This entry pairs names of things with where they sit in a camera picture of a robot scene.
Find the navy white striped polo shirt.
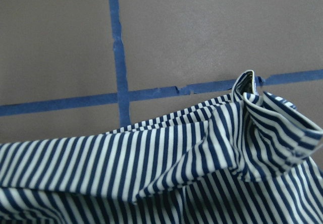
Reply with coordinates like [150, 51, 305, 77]
[1, 70, 322, 223]

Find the brown paper table cover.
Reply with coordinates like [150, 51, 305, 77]
[0, 0, 323, 146]

